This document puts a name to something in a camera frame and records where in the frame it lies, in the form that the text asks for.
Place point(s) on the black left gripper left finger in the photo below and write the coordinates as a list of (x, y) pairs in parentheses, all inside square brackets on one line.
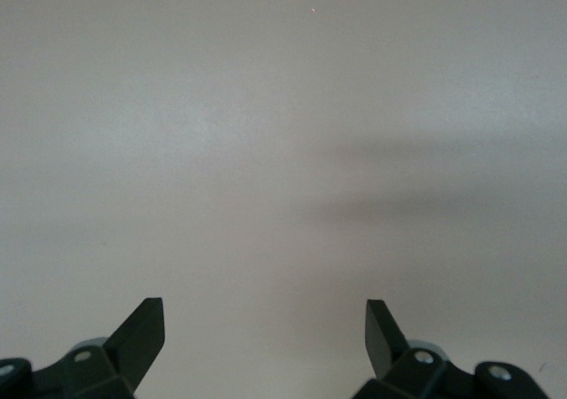
[(128, 350)]

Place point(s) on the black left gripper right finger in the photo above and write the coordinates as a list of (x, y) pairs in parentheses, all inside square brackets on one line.
[(385, 350)]

